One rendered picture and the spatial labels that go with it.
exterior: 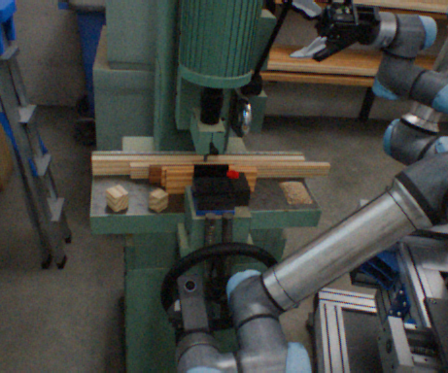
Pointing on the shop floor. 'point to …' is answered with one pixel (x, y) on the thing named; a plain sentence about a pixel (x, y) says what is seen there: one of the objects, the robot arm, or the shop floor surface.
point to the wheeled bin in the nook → (86, 134)
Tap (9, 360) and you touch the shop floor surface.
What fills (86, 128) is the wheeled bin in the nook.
